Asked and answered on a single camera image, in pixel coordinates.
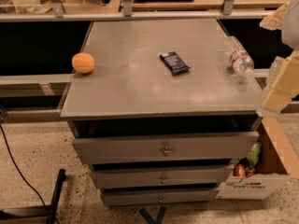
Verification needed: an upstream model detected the clear plastic water bottle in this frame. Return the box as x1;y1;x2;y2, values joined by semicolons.
222;36;254;76

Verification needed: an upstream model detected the middle grey drawer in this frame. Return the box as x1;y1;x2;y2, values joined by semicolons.
91;165;233;189

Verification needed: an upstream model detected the grey drawer cabinet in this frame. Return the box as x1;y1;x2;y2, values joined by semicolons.
62;20;261;194

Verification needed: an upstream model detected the dark blue rxbar wrapper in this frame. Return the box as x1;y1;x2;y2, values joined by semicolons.
160;51;190;76

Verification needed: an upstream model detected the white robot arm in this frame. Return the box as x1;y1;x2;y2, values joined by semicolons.
259;0;299;117

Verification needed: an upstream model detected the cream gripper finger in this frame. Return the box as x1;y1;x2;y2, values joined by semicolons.
260;50;299;114
260;3;289;31

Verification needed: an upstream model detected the black metal stand base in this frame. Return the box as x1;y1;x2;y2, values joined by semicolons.
0;168;67;224

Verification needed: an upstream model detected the top grey drawer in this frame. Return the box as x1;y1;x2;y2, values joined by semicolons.
73;132;259;164

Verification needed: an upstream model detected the green snack bag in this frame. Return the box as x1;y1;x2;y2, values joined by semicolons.
246;142;262;167

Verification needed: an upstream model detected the cardboard box with snacks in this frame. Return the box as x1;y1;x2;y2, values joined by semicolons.
217;118;299;200

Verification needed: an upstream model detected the orange fruit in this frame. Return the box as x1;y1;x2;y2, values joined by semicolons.
72;52;95;74

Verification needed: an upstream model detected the grey drawer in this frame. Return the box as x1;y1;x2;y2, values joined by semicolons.
91;165;233;189
73;132;259;164
101;188;218;206

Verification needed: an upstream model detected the black floor cable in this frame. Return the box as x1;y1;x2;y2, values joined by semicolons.
0;123;60;224

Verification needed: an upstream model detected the metal shelf rail frame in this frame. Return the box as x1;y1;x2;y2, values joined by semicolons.
0;0;291;22

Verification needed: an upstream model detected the bottom grey drawer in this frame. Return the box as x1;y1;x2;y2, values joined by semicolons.
101;188;218;206

